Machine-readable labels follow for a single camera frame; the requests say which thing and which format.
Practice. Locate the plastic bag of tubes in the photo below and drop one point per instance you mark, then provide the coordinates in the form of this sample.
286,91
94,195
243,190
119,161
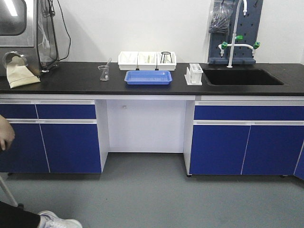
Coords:
219,17

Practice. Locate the beige cloth bag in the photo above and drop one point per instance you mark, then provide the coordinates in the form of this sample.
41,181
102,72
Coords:
17,72

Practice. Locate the white sneaker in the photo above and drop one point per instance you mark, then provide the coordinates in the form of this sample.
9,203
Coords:
49,219

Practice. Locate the blue pegboard drying rack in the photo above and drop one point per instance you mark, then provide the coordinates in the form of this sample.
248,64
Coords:
247,27

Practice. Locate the glass beaker on counter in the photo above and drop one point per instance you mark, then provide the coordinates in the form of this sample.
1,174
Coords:
104,72

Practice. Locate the blue lab bench cabinets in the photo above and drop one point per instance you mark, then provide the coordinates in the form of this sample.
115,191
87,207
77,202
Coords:
216,135

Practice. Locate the right white storage bin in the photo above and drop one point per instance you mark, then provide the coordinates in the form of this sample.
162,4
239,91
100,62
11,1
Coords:
166,66

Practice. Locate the person's hand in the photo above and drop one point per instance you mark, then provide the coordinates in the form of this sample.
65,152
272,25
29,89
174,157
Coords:
7,134

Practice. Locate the left white storage bin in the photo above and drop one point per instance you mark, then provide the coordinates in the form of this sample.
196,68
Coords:
128,60

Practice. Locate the middle white storage bin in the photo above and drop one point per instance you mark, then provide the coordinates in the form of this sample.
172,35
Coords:
147,60

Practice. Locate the white storage bin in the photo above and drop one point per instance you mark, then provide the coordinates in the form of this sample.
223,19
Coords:
147,60
128,60
166,66

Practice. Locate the white test tube rack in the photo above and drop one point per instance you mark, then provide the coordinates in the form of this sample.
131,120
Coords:
194,74

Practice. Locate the blue plastic tray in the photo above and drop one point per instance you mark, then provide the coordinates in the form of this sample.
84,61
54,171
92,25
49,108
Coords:
148,77

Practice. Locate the stainless steel cabinet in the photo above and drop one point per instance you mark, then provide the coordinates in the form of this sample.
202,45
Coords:
27,31

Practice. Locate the white lab faucet green valves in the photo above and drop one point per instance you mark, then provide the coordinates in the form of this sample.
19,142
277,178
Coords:
233,44

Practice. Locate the black lab sink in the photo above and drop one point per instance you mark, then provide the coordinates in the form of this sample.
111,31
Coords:
241,77

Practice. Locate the black metal tripod stand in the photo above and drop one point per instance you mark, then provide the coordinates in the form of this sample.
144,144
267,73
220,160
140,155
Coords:
166,57

